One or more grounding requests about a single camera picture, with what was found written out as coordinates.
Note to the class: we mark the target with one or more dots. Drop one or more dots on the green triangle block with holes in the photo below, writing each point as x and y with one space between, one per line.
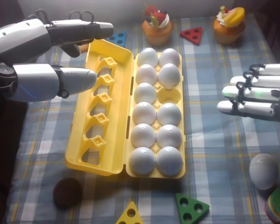
180 212

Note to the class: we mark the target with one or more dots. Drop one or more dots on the blue plaid tablecloth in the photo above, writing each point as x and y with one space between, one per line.
224 144

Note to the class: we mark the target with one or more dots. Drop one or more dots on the toy cupcake with orange slice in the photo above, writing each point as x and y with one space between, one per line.
226 32

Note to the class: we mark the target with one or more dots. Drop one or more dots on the red triangle block with holes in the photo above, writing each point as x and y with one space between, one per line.
191 40

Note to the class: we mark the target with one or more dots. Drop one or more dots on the dark brown round toy cookie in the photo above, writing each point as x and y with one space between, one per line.
67 192

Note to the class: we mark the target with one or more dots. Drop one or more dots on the yellow egg carton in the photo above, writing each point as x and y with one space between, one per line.
121 93

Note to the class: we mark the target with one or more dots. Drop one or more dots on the tan flower-shaped toy biscuit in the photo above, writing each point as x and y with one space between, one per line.
84 48

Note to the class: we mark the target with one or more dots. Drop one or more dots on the toy cupcake with strawberries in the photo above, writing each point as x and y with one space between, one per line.
157 32

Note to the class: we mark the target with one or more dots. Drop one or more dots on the blue triangle block with holes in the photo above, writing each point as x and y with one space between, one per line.
116 40

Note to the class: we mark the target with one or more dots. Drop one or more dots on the white toy egg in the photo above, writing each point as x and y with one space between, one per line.
146 74
169 161
148 57
169 114
263 171
143 135
142 160
169 57
144 113
169 136
145 93
169 75

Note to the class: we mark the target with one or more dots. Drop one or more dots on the stack of coloured rings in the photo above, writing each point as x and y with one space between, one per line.
274 210

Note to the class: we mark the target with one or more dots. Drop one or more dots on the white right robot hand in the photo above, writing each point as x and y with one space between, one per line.
259 93

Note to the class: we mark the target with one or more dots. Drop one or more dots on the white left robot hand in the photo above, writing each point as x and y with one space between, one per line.
25 35

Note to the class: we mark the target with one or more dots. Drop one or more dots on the yellow triangle block with holes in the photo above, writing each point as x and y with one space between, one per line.
124 219

